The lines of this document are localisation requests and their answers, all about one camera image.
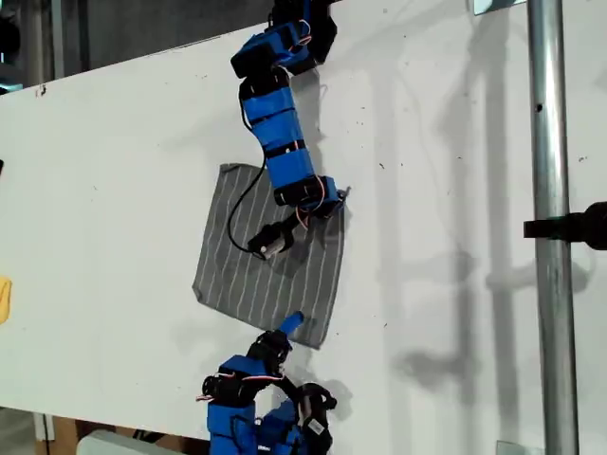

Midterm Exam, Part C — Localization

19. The grey striped towel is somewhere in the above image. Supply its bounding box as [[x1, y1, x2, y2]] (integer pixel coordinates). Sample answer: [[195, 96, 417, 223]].
[[191, 162, 353, 351]]

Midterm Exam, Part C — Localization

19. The brown cardboard box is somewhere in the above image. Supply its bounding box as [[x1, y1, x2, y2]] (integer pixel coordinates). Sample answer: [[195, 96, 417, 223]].
[[49, 416, 82, 455]]

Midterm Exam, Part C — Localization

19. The yellow object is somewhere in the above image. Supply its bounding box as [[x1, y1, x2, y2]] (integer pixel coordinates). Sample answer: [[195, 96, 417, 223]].
[[0, 276, 13, 326]]

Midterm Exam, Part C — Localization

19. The grey metal bar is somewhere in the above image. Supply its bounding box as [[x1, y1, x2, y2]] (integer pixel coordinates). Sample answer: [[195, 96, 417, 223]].
[[50, 0, 66, 80]]

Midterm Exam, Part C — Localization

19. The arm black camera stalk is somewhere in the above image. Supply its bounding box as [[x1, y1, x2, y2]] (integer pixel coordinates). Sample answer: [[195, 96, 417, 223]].
[[279, 211, 307, 241], [272, 376, 304, 409]]

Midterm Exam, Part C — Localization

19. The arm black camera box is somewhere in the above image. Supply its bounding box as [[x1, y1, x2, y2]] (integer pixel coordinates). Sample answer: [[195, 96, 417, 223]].
[[297, 382, 339, 437], [247, 222, 295, 262]]

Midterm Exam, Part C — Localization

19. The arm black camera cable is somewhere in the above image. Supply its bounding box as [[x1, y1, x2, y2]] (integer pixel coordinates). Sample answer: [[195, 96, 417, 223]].
[[227, 163, 267, 252]]

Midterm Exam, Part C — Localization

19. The steel post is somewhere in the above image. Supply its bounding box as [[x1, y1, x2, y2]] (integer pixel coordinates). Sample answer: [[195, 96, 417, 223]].
[[525, 0, 580, 455]]

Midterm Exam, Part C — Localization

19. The black post clamp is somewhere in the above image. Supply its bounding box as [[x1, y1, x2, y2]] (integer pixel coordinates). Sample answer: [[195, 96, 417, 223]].
[[523, 201, 607, 252]]

